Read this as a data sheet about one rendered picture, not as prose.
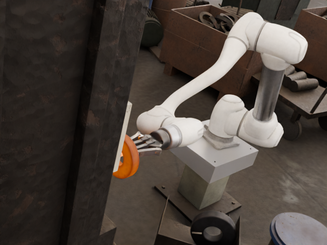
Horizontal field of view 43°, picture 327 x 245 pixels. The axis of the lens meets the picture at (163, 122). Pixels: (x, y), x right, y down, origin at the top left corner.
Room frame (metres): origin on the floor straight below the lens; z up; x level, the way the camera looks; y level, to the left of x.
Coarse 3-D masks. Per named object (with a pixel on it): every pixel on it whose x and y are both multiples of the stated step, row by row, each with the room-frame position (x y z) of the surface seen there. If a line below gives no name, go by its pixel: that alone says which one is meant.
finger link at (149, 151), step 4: (148, 148) 1.20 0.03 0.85; (152, 148) 1.21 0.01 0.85; (156, 148) 1.22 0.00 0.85; (160, 148) 1.22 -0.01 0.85; (140, 152) 1.17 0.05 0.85; (144, 152) 1.18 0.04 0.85; (148, 152) 1.19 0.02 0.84; (152, 152) 1.20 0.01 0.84; (140, 156) 1.17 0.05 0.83; (144, 156) 1.18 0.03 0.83
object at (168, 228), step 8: (240, 216) 1.13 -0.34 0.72; (160, 224) 0.99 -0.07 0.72; (168, 224) 1.13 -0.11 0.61; (176, 224) 1.14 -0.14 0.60; (240, 224) 1.10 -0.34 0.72; (160, 232) 1.07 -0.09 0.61; (168, 232) 1.09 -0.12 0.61; (176, 232) 1.10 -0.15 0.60; (184, 232) 1.11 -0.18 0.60; (160, 240) 0.95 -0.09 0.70; (168, 240) 0.95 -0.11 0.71; (176, 240) 0.95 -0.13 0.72; (184, 240) 1.08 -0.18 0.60; (192, 240) 1.09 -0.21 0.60
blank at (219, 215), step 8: (200, 216) 1.08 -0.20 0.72; (208, 216) 1.07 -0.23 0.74; (216, 216) 1.07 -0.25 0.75; (224, 216) 1.08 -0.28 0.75; (192, 224) 1.07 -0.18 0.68; (200, 224) 1.07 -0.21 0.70; (208, 224) 1.07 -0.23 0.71; (216, 224) 1.07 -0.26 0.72; (224, 224) 1.06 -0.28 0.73; (232, 224) 1.07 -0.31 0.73; (192, 232) 1.07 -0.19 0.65; (200, 232) 1.07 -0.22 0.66; (224, 232) 1.06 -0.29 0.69; (232, 232) 1.06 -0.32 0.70; (200, 240) 1.07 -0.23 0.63; (208, 240) 1.07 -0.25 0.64; (216, 240) 1.07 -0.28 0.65; (224, 240) 1.06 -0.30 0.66; (232, 240) 1.06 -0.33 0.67
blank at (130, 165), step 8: (128, 136) 1.16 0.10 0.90; (128, 144) 1.12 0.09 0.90; (128, 152) 1.11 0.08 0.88; (136, 152) 1.12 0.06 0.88; (128, 160) 1.10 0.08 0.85; (136, 160) 1.11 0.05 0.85; (120, 168) 1.12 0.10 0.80; (128, 168) 1.10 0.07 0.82; (136, 168) 1.11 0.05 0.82; (120, 176) 1.11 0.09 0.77; (128, 176) 1.10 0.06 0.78
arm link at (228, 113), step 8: (224, 96) 2.09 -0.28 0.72; (232, 96) 2.11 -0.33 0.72; (216, 104) 2.09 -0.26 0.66; (224, 104) 2.04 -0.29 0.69; (232, 104) 2.03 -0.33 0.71; (240, 104) 2.05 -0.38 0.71; (216, 112) 2.04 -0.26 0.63; (224, 112) 2.01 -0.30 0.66; (232, 112) 2.01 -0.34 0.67; (240, 112) 2.02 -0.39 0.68; (216, 120) 2.02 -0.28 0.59; (224, 120) 2.01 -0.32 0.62; (232, 120) 1.99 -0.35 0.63; (240, 120) 1.99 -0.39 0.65; (208, 128) 2.07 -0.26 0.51; (216, 128) 2.01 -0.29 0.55; (224, 128) 2.00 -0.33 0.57; (232, 128) 1.99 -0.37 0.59; (224, 136) 2.01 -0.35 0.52; (232, 136) 2.04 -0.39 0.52
